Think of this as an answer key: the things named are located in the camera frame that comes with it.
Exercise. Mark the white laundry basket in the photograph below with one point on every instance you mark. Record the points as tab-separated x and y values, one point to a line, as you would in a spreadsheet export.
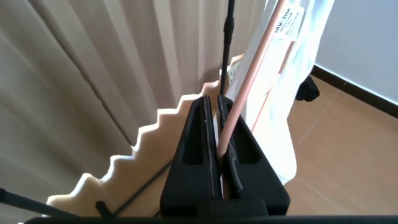
233	70

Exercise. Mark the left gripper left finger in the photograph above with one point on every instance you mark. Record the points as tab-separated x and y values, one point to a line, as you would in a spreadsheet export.
192	186

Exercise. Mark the black clothes rack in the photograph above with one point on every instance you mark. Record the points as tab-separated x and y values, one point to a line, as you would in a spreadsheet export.
227	31

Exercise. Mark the pink clothes hanger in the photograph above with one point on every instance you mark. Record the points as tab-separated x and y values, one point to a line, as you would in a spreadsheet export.
248	77

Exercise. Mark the white printed t-shirt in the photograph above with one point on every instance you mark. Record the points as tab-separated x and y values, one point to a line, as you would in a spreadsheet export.
280	140

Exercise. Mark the beige curtain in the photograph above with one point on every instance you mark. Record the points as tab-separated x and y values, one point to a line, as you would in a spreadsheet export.
62	77

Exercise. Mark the black garment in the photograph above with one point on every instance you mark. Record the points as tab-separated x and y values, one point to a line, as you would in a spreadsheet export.
307	90

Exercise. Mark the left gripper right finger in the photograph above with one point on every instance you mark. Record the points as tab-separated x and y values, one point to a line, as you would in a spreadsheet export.
261	193

